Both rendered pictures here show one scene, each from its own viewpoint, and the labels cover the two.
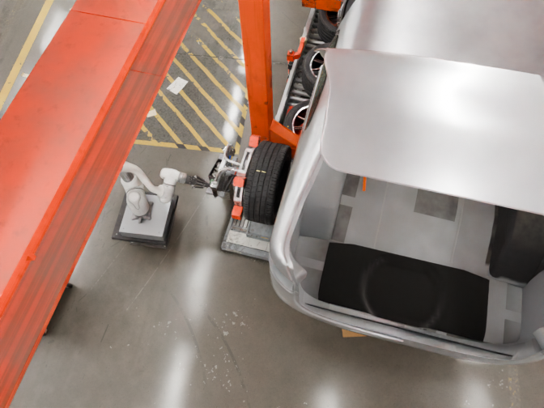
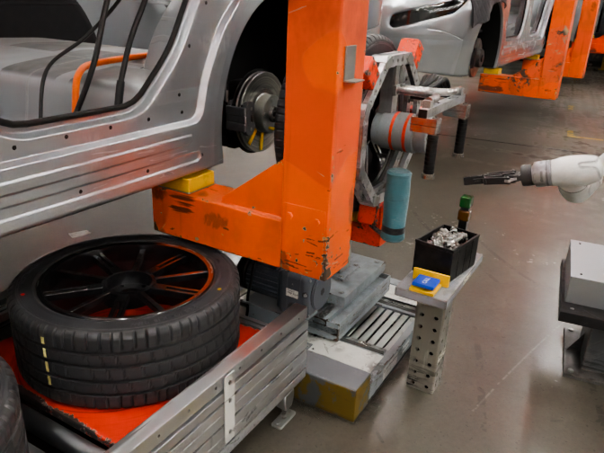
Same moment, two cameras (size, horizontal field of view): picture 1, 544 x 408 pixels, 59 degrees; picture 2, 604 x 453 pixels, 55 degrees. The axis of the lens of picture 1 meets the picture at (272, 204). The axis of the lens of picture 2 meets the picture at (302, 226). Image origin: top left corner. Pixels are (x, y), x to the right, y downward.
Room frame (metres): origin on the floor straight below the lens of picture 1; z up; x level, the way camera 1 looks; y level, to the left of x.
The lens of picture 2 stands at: (4.15, 0.36, 1.31)
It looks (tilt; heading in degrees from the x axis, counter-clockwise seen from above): 22 degrees down; 192
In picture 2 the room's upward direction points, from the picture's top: 3 degrees clockwise
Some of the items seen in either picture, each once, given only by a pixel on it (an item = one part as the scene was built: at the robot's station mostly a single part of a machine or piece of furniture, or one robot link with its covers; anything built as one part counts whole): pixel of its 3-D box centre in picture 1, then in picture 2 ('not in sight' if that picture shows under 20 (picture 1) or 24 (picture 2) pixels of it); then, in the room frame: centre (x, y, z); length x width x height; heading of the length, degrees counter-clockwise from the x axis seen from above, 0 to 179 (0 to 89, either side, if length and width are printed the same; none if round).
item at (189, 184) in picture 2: not in sight; (186, 178); (2.39, -0.44, 0.71); 0.14 x 0.14 x 0.05; 73
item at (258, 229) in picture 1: (269, 211); (335, 248); (1.95, 0.02, 0.32); 0.40 x 0.30 x 0.28; 163
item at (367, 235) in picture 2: not in sight; (368, 218); (1.99, 0.15, 0.48); 0.16 x 0.12 x 0.17; 73
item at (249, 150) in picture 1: (248, 178); (386, 128); (2.00, 0.18, 0.85); 0.54 x 0.07 x 0.54; 163
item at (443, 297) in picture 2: (222, 175); (441, 272); (2.29, 0.44, 0.44); 0.43 x 0.17 x 0.03; 163
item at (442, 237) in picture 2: (220, 172); (446, 250); (2.28, 0.45, 0.51); 0.20 x 0.14 x 0.13; 154
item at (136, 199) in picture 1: (137, 201); not in sight; (1.99, 1.16, 0.57); 0.18 x 0.16 x 0.22; 15
